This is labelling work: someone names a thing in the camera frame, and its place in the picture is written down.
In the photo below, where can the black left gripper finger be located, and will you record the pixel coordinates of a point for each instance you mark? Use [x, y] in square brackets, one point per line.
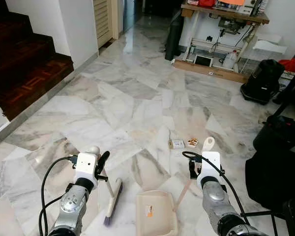
[103, 161]

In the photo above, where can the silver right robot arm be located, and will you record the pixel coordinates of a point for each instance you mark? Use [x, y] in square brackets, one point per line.
[221, 206]

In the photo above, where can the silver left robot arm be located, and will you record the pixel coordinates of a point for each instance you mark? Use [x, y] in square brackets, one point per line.
[71, 206]

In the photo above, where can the black floor appliance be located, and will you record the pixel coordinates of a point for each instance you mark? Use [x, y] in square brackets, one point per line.
[263, 81]

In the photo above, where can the black folding chair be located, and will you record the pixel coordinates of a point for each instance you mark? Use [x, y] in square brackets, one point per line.
[258, 214]

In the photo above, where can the large black bag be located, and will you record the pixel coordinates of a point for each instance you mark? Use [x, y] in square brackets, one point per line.
[278, 167]

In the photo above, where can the long wooden plank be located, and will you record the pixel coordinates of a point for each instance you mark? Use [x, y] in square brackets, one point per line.
[211, 71]

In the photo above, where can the white framed dark panel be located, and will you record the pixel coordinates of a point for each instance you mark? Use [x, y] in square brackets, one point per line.
[204, 60]

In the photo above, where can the white plastic bottle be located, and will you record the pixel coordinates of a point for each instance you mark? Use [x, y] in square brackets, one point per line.
[231, 59]

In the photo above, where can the dark wooden staircase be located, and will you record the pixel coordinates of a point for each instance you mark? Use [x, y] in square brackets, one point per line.
[24, 64]

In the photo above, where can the black rolled mat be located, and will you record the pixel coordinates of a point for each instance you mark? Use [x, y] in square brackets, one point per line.
[173, 37]

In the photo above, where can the beige louvred door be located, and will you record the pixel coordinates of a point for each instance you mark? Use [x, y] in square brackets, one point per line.
[104, 19]

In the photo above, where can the white sewing machine table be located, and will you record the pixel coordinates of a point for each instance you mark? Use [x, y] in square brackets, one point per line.
[221, 29]

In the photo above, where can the red cloth bundle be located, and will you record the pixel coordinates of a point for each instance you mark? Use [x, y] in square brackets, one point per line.
[291, 64]

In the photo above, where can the white plastic tray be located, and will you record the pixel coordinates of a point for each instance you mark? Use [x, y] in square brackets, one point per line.
[269, 46]

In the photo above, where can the red bag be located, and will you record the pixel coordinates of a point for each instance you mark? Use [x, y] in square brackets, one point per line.
[205, 2]

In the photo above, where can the orange cloth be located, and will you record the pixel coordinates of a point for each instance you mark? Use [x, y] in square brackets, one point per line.
[231, 1]

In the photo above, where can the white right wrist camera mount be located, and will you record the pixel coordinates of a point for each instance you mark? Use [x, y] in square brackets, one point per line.
[210, 167]

